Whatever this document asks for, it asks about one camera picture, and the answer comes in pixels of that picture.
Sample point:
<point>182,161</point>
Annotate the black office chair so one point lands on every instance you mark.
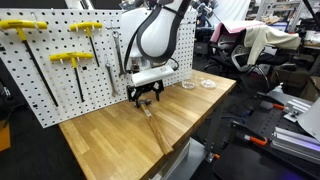
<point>230,56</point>

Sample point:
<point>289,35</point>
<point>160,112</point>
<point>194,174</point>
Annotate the beige jacket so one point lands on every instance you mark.
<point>266,38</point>

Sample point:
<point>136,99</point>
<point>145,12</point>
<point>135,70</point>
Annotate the large steel combination wrench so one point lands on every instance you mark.
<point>118,50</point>

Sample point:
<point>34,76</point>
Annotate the ball-peen hammer with barcode label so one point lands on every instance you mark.
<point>156,130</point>

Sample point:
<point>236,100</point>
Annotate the clear glass lid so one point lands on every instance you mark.
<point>208,84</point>

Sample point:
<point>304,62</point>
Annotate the white perforated pegboard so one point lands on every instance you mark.
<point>60,83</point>

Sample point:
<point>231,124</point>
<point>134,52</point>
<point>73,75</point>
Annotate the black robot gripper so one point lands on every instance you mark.
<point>146,89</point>

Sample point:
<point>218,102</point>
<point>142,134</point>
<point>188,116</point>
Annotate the long aluminium extrusion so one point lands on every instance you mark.
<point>293,143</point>

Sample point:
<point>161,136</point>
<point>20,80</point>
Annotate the pink cloth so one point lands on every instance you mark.
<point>220,30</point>

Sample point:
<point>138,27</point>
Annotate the brown cardboard box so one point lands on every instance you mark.
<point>311,88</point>

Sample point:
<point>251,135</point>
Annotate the short aluminium extrusion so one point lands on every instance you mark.
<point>296,108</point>

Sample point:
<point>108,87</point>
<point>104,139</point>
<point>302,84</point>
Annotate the orange sofa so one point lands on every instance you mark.
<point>4,136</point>

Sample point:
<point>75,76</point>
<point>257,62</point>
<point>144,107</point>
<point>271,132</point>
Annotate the small steel combination wrench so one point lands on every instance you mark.
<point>111,78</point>

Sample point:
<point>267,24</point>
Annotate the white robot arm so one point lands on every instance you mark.
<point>156,33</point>

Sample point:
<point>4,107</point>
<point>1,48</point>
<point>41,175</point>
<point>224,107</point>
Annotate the black perforated bench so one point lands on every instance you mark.
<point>253,163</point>

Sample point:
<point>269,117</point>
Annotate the clear glass cup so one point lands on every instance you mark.
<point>188,85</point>

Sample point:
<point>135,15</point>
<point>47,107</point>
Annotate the grey metal shelving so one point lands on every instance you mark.
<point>293,13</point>

